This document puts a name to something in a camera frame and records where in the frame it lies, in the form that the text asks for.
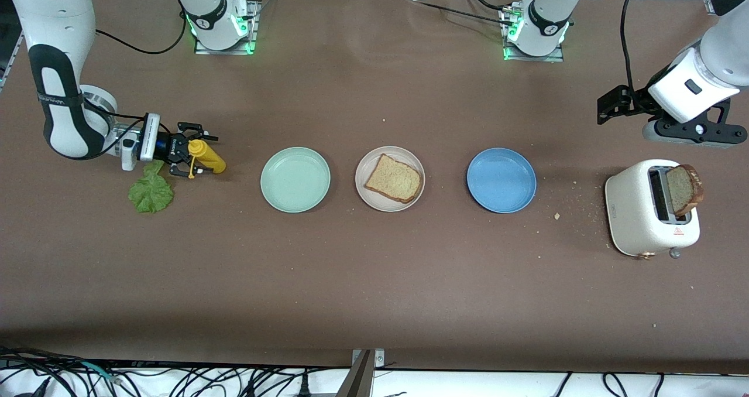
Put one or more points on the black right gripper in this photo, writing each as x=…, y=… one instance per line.
x=173, y=147

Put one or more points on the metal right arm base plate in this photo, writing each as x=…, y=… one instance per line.
x=255, y=16

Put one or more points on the green lettuce leaf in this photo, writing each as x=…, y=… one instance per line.
x=151, y=195

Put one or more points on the white toaster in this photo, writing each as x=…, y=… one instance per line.
x=632, y=209

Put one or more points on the blue plate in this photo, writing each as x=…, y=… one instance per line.
x=501, y=180

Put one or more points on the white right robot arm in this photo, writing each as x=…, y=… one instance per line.
x=58, y=10

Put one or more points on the mint green plate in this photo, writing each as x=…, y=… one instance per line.
x=295, y=180

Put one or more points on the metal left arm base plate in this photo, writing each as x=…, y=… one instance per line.
x=550, y=58

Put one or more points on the silver corner bracket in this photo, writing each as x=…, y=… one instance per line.
x=377, y=359

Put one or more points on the grey metal bar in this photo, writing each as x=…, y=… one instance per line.
x=357, y=379

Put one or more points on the yellow mustard squeeze bottle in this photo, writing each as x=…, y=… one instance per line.
x=213, y=161

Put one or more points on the beige plate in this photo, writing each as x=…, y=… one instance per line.
x=409, y=156

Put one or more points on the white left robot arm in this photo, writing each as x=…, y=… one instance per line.
x=722, y=57

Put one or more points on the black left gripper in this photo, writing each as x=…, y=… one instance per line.
x=636, y=99

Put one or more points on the aluminium table edge rail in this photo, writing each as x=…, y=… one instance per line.
x=10, y=63

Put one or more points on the toasted brown bread slice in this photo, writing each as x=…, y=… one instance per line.
x=395, y=180
x=681, y=189

